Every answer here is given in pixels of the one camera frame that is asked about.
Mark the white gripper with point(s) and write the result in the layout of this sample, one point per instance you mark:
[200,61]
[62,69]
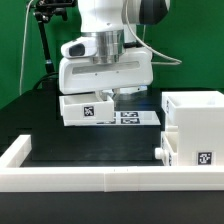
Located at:
[81,75]

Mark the white drawer box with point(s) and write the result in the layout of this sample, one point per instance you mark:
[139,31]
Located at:
[85,109]
[167,152]

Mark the white drawer cabinet frame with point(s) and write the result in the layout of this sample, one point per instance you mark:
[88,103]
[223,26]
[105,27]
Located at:
[198,119]

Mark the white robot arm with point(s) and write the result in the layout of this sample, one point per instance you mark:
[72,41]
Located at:
[101,58]

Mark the white fiducial marker plate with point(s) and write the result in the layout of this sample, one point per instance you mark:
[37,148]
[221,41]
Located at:
[128,118]

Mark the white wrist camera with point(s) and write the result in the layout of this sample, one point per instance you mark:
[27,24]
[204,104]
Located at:
[81,47]

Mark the black camera stand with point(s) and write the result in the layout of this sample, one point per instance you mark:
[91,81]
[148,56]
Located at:
[44,10]

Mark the white workspace border frame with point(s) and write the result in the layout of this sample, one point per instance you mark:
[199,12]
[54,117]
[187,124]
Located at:
[15,178]

